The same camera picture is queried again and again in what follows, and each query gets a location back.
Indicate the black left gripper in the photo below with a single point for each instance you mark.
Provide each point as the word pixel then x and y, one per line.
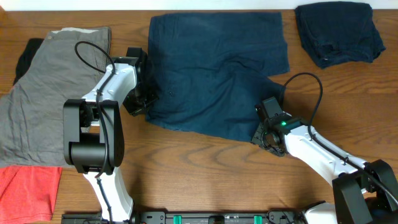
pixel 144 101

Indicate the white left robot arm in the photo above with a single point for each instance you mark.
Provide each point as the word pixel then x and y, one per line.
pixel 93 135

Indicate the folded navy garment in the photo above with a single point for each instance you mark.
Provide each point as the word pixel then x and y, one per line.
pixel 338 32

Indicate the red garment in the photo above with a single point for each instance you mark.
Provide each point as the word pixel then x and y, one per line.
pixel 28 193

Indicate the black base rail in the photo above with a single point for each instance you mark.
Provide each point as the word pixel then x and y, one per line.
pixel 270 217

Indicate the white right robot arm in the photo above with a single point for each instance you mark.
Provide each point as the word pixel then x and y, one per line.
pixel 364 192

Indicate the grey shorts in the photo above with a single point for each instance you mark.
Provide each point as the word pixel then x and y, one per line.
pixel 32 112

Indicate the black garment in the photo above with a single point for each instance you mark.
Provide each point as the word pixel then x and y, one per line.
pixel 26 58

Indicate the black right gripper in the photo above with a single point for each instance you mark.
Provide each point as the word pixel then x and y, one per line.
pixel 257 138

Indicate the dark teal blue shorts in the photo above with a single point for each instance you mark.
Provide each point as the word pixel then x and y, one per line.
pixel 212 69

